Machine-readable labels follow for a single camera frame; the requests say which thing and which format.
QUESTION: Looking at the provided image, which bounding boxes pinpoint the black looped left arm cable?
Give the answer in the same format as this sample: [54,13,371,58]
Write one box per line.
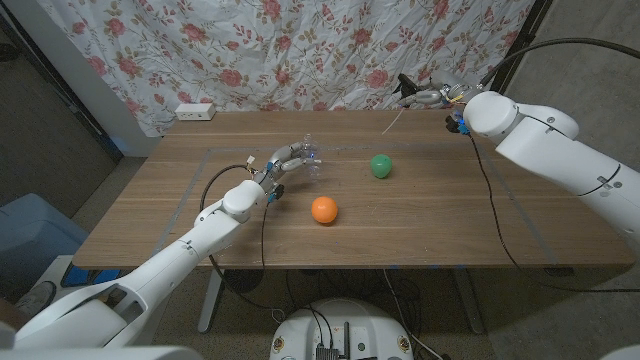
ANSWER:
[199,164,287,325]

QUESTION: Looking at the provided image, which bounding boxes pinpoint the clear spray bottle body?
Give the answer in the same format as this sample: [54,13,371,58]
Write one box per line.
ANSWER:
[299,133,324,177]

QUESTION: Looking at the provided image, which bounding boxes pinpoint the white room pillar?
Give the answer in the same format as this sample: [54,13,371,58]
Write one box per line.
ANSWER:
[4,0,161,158]

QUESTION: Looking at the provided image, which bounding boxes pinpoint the thin black left wrist cable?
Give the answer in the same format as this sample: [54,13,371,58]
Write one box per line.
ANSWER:
[259,200,274,306]

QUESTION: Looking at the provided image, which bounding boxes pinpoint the green ball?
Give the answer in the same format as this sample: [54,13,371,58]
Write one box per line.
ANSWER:
[369,153,394,180]

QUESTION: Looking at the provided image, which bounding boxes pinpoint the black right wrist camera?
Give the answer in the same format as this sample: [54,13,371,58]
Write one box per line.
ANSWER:
[445,113,472,137]

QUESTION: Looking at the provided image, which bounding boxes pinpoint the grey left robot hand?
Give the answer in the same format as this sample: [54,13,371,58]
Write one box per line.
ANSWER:
[254,141,322,194]

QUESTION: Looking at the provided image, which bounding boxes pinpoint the orange ball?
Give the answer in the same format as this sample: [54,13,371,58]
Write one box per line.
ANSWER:
[310,195,339,225]

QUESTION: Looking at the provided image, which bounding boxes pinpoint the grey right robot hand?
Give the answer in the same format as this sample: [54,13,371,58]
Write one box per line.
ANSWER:
[399,69,484,108]

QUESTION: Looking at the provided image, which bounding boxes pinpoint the blue floor pad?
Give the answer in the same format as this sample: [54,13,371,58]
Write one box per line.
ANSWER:
[61,264,94,289]

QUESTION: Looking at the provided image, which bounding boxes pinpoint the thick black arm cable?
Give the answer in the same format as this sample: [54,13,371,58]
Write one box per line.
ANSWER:
[478,37,640,89]

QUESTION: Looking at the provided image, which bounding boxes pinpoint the brown trouser leg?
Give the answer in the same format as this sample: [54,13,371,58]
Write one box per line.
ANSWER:
[0,296,32,332]

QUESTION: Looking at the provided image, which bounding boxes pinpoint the black backdrop stand pole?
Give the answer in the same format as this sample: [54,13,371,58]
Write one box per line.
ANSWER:
[480,0,554,110]

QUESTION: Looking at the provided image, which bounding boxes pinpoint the black round floor object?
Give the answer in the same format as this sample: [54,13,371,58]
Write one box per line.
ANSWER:
[223,269,265,294]

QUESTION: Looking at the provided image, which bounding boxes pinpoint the white table leg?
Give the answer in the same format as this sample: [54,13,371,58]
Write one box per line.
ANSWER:
[452,268,486,335]
[197,268,226,335]

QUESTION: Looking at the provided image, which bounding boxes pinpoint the white power strip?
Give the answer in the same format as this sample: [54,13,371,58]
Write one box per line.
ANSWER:
[174,102,217,122]

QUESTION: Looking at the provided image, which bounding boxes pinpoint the grey shoe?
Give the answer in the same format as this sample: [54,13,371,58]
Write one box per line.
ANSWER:
[13,280,58,315]

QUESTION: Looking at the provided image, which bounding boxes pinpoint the blue grey storage bin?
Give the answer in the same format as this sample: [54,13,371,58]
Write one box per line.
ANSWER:
[0,193,90,301]

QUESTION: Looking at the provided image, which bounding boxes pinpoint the floral rose print backdrop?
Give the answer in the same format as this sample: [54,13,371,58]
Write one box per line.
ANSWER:
[37,0,536,139]

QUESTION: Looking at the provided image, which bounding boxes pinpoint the black spray nozzle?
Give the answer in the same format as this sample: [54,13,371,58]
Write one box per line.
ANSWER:
[381,73,419,137]

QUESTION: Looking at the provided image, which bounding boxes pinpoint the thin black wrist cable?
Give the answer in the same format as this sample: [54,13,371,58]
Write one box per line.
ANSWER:
[468,133,640,295]
[259,200,274,306]

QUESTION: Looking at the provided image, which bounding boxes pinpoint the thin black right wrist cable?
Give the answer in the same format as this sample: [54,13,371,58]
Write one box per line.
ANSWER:
[468,133,640,295]

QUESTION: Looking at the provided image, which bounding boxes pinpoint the white robot torso base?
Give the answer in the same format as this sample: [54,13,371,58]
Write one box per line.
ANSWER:
[269,298,415,360]

